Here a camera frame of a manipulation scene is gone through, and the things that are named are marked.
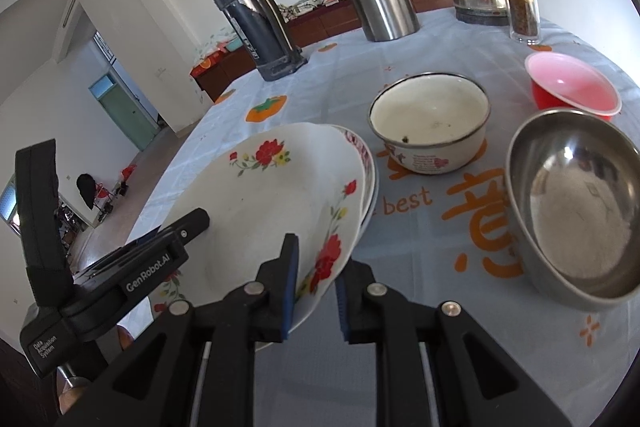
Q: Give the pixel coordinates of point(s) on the grey thermos flask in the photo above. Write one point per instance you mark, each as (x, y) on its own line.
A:
(255, 22)

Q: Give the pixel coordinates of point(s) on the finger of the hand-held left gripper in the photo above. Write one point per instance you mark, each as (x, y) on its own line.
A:
(192, 222)

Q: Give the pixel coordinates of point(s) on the white floral plate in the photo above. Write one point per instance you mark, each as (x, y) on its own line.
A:
(260, 207)

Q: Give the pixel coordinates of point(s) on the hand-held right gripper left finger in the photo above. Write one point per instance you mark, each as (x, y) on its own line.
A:
(290, 287)

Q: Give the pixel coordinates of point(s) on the brown wooden sideboard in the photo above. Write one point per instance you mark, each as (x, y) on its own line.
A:
(330, 19)

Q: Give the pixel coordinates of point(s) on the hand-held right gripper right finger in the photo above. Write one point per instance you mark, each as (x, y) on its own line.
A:
(342, 307)

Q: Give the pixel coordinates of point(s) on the green door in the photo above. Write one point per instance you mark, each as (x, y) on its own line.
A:
(125, 112)

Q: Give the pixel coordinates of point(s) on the orange box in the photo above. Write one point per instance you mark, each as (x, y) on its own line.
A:
(207, 63)

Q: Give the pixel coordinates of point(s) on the printed tablecloth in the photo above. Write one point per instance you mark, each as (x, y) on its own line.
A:
(425, 232)

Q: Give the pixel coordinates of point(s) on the white plate with red rim pattern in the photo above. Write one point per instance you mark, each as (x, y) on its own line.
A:
(367, 167)

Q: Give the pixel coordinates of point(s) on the black chair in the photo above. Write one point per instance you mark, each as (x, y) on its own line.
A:
(87, 192)

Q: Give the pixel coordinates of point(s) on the white enamel bowl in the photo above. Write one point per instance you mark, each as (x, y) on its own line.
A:
(430, 117)

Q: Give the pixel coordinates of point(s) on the stainless steel bowl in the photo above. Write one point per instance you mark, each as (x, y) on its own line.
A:
(575, 207)

